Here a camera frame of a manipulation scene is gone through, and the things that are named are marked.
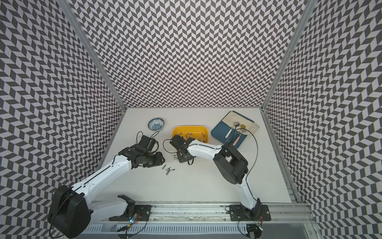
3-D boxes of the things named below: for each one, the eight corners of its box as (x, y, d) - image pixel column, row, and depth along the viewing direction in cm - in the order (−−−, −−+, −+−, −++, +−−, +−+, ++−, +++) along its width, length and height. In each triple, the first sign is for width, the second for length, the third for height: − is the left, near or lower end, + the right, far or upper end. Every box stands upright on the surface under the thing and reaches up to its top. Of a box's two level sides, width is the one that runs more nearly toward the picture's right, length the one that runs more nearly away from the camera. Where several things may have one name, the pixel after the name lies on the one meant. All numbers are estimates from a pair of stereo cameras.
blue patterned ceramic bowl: (148, 130, 106) (147, 126, 102) (151, 120, 112) (149, 117, 108) (163, 130, 106) (162, 126, 102) (165, 120, 112) (164, 117, 108)
